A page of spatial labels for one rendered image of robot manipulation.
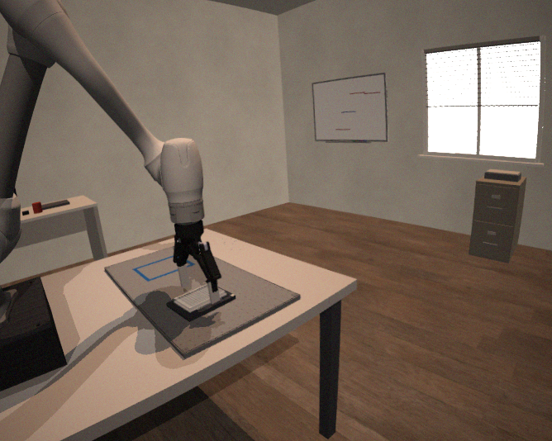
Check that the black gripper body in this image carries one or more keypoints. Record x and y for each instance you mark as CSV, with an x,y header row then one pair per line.
x,y
190,234

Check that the blue rectangular tape outline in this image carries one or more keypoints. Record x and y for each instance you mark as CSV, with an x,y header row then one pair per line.
x,y
147,279

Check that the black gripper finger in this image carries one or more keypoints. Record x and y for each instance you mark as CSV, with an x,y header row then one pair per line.
x,y
179,250
209,267

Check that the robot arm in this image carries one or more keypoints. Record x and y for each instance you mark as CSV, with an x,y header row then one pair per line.
x,y
176,164

